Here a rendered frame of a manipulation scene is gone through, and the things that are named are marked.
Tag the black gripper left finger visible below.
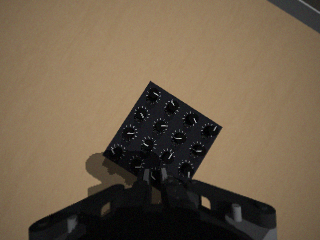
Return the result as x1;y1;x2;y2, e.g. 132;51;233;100
29;169;152;240

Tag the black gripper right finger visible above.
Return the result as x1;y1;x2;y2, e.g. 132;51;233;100
159;168;277;240

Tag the black knob box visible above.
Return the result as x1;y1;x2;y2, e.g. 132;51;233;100
103;81;222;191

